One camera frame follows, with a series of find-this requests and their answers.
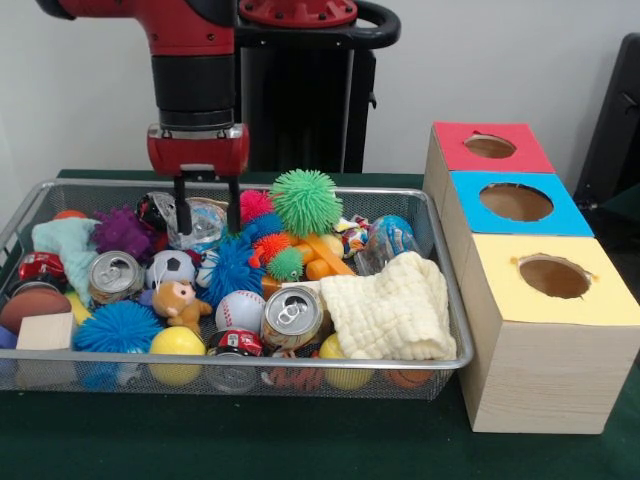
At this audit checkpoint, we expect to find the white baseball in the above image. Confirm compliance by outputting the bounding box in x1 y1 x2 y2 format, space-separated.
214 289 267 334

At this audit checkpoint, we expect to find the black upright panel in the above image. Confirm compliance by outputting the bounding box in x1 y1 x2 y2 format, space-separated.
574 32 640 201

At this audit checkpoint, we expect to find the orange plush toy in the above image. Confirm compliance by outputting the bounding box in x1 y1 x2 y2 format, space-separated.
151 279 214 334

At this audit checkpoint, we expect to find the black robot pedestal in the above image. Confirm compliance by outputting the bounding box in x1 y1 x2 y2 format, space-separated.
232 0 401 174

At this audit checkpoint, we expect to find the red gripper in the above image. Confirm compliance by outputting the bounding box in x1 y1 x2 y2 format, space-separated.
146 123 250 236

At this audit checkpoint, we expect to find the cream waffle cloth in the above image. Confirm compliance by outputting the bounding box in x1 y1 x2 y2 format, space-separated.
319 250 459 361

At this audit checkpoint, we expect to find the purple spiky rubber ball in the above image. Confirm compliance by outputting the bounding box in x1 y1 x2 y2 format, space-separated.
92 205 156 261

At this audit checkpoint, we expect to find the green spiky rubber ball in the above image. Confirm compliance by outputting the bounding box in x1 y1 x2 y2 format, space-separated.
269 168 345 237

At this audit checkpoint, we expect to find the mint knitted cloth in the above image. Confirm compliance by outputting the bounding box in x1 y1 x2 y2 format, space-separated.
30 217 99 304

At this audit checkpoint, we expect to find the plain wooden block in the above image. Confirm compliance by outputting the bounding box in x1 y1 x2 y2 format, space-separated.
15 312 77 351

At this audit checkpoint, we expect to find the wooden box with three holes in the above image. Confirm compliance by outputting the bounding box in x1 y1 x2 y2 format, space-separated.
422 121 640 434

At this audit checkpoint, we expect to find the crushed clear plastic bottle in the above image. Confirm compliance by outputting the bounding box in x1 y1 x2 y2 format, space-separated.
167 197 227 254

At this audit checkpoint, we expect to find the brown toy football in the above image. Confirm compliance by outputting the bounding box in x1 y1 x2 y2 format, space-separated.
0 294 72 335

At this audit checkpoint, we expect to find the blue spiky ball with eyes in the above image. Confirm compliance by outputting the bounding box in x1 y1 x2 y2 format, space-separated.
73 299 165 354

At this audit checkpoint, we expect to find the opened silver drink can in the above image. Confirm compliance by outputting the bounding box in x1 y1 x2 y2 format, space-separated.
260 284 326 351

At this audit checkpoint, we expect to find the shallow wire mesh bin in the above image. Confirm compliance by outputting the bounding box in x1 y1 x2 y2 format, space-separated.
0 178 475 401

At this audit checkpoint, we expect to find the side table with green cloth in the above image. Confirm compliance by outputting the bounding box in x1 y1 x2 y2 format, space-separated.
597 185 640 236

